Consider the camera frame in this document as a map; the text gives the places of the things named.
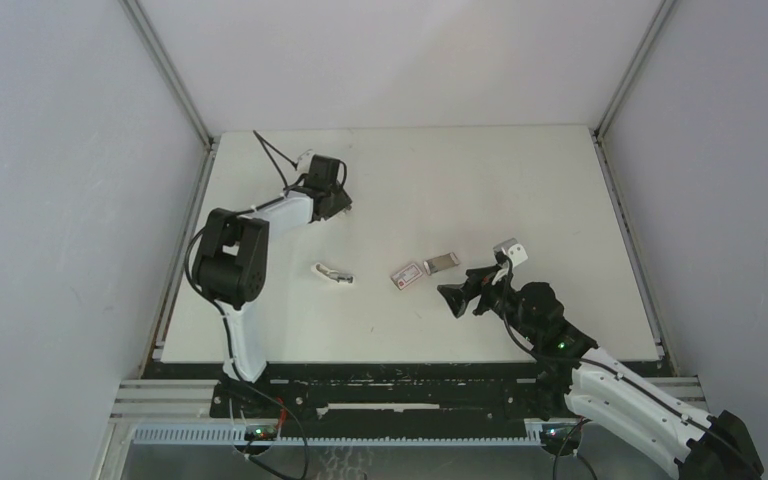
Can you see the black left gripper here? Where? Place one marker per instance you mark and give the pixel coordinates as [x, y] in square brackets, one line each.
[342, 200]

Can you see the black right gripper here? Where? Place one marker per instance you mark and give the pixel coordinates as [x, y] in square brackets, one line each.
[489, 283]

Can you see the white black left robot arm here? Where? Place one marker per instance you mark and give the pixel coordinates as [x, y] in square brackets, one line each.
[231, 250]

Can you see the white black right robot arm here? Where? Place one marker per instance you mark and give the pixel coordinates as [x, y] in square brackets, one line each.
[577, 373]

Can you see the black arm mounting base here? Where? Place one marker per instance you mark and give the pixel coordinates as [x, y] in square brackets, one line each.
[440, 400]

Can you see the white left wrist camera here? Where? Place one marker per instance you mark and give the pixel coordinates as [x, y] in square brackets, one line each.
[304, 161]

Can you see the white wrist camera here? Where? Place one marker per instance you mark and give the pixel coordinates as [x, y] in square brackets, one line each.
[510, 253]
[304, 161]

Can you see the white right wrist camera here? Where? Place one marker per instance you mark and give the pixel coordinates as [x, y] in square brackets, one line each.
[510, 253]

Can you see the aluminium frame rail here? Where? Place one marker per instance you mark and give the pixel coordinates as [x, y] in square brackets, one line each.
[163, 399]

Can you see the white slotted cable duct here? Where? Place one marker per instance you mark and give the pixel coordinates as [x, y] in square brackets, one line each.
[228, 435]

